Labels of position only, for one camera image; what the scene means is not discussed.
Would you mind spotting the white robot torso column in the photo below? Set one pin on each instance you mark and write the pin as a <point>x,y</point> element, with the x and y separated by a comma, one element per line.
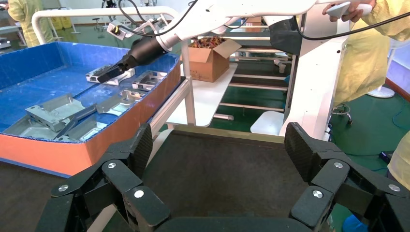
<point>317,80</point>

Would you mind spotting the yellow plastic bins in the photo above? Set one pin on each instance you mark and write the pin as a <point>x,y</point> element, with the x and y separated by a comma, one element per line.
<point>61,23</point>

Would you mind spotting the person in yellow gown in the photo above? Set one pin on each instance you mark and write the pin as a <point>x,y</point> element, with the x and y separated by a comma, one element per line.
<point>362,70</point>
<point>30,22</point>
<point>400,163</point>

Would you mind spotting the white conveyor frame rail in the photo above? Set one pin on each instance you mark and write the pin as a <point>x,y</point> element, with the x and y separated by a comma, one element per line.
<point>171,102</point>

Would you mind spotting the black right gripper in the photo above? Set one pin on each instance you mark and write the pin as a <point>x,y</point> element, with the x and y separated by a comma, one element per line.
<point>145,51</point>

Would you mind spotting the brown cardboard box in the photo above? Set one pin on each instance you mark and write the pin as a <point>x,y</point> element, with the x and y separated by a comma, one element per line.
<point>208,64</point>

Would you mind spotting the white handheld controller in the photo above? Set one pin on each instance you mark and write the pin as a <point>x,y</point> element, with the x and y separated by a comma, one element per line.
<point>362,9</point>

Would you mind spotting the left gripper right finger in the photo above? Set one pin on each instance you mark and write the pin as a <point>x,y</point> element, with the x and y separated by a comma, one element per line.
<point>333,179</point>

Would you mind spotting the white pedestal fan stand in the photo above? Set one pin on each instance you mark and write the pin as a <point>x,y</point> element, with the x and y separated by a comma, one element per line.
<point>381,92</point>

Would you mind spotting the white metal rack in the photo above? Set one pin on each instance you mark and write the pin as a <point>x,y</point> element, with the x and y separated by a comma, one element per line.
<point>256,76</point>

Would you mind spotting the stamped grey metal bracket plate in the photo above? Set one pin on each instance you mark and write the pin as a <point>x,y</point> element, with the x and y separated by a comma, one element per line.
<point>125,76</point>
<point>149,80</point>
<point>117,104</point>
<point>19,129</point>
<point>86,129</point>
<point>54,112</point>

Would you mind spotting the blue shoe cover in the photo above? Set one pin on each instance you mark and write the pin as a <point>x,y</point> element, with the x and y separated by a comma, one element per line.
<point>354,224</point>

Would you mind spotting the black power adapter box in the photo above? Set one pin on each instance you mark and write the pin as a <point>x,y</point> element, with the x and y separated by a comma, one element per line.
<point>386,157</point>

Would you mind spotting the dark green base mat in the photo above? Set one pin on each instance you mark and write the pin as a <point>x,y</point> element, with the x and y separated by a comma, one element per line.
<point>230,134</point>

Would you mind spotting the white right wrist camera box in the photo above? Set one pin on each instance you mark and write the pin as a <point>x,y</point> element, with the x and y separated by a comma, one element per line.
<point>115,30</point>

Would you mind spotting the white side table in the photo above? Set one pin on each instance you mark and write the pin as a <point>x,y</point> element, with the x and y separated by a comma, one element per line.
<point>205,96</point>

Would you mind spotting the yellow sleeved forearm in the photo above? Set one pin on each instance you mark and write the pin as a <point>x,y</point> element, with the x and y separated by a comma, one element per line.
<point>390,19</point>

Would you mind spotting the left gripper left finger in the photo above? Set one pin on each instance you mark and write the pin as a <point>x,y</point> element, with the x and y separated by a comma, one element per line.
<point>125,179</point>

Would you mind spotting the black flat container tray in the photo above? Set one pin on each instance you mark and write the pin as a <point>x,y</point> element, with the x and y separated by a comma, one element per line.
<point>224,179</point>

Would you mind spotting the bare person hand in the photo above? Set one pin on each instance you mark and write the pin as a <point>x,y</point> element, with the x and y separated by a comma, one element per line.
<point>347,16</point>

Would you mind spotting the blue corrugated plastic box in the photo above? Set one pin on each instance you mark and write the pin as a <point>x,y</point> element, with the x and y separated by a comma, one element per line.
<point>38,70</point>

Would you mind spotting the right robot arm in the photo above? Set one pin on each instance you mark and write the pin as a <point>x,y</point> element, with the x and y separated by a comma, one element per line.
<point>208,16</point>

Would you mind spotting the metal chair caster base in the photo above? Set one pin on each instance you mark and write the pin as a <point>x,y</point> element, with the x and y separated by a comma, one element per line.
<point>342,110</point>

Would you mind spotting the black conveyor belt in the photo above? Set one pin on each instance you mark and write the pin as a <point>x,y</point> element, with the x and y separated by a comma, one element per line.
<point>29,198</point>

